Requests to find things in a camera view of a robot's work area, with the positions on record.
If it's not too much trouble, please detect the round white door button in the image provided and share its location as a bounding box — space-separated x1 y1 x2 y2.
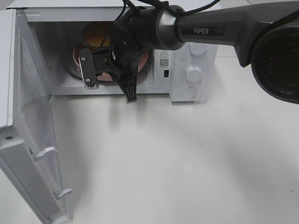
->
182 87 197 98

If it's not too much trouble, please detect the white microwave door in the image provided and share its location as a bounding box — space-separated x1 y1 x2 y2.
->
0 9 72 224

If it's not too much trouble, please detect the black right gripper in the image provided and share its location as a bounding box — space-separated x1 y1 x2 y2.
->
109 9 145 103

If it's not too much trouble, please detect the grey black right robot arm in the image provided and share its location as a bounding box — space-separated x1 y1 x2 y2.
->
109 0 299 104

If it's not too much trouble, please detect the glass microwave turntable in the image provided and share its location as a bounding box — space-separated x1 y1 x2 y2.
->
65 68 148 83

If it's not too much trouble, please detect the lower white timer knob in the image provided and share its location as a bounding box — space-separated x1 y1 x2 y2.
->
185 66 202 83

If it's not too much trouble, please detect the pink round plate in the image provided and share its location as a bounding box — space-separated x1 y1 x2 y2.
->
68 43 149 73

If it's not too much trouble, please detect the white microwave oven body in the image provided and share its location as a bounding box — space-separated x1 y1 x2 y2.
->
9 0 217 102

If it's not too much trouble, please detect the upper white power knob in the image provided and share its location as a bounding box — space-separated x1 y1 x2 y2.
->
189 43 207 56

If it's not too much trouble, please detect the burger with lettuce and tomato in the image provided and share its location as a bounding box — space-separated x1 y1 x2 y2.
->
82 21 112 49

